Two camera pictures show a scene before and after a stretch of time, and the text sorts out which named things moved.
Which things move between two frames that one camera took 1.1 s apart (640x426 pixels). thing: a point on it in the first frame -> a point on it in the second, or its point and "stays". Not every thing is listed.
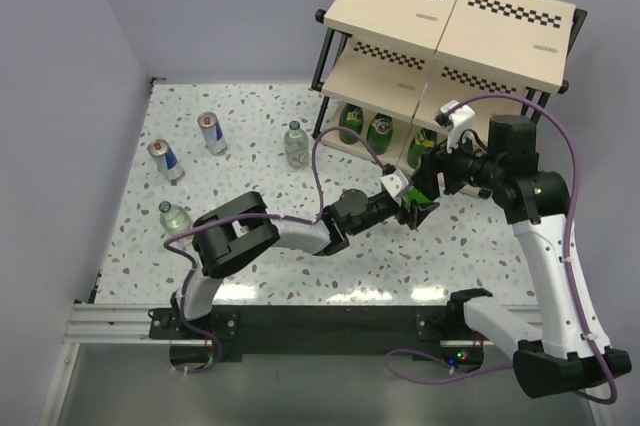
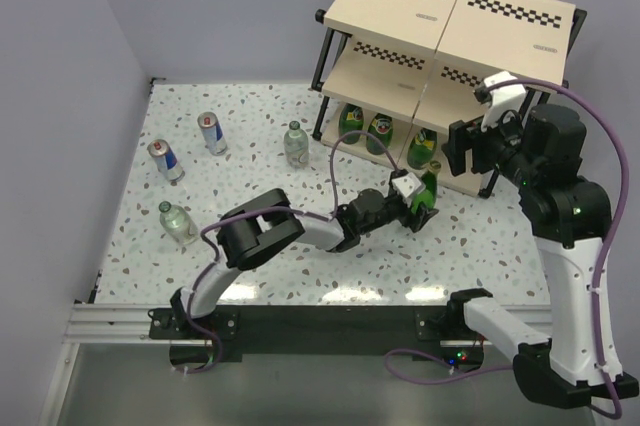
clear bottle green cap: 296,145 stays
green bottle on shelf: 352,117 stays
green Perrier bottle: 380,133 stays
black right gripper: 425,180 -> 463,136
